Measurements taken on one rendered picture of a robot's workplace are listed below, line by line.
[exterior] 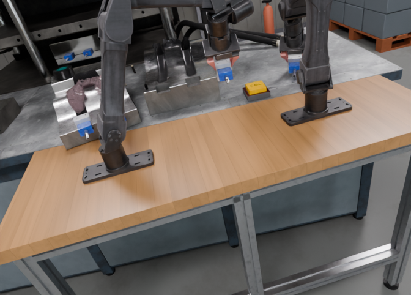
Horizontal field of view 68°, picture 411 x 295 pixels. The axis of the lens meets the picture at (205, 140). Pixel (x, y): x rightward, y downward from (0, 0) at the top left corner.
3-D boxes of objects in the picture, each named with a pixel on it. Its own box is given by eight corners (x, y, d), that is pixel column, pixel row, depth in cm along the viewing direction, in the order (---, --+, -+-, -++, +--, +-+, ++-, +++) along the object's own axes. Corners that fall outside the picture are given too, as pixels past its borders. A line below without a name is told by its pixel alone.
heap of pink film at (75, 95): (120, 99, 113) (113, 79, 108) (71, 115, 108) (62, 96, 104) (109, 79, 133) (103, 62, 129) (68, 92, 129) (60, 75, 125)
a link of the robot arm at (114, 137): (111, 115, 85) (91, 122, 83) (118, 127, 78) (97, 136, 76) (119, 134, 88) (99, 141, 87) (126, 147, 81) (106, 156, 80)
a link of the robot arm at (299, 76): (295, 68, 88) (301, 75, 84) (326, 62, 88) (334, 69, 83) (296, 87, 92) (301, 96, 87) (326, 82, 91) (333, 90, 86)
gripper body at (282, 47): (279, 40, 113) (278, 24, 107) (309, 37, 110) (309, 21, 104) (279, 54, 111) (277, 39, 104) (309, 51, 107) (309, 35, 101)
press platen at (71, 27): (160, 13, 168) (158, 3, 165) (-37, 57, 168) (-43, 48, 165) (160, -5, 230) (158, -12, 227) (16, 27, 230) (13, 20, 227)
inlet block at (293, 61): (301, 82, 110) (301, 68, 107) (287, 83, 112) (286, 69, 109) (302, 68, 120) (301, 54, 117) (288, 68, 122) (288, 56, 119)
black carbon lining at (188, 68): (199, 79, 112) (194, 54, 107) (156, 89, 112) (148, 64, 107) (191, 51, 141) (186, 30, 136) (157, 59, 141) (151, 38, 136)
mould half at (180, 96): (221, 100, 110) (214, 63, 103) (150, 115, 110) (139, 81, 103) (204, 57, 152) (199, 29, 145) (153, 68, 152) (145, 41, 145)
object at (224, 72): (238, 89, 92) (235, 72, 89) (221, 93, 92) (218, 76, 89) (231, 74, 103) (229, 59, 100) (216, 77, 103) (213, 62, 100)
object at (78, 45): (107, 64, 178) (96, 33, 169) (62, 74, 178) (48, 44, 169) (118, 41, 220) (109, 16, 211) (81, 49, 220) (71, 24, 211)
